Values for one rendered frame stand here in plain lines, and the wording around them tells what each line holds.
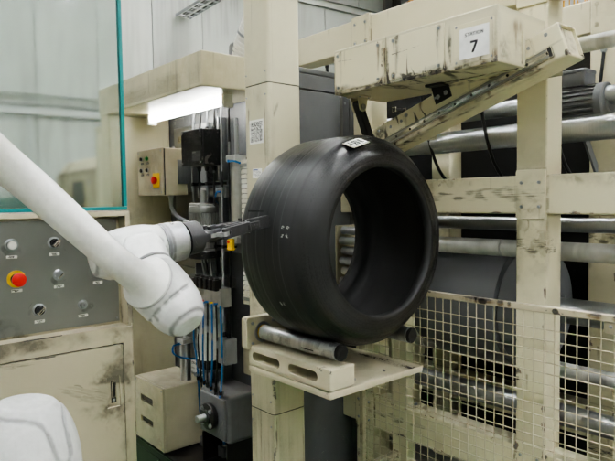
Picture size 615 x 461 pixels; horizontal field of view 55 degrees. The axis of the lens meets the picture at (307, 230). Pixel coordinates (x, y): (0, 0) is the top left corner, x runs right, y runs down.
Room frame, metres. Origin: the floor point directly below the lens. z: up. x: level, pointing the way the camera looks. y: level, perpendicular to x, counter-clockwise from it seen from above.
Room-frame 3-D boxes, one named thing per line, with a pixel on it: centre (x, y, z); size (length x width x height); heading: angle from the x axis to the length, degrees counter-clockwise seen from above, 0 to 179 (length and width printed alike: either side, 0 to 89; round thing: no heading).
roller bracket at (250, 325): (1.85, 0.04, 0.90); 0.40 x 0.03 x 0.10; 130
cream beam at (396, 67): (1.81, -0.38, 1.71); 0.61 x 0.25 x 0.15; 40
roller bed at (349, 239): (2.13, -0.22, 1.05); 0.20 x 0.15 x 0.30; 40
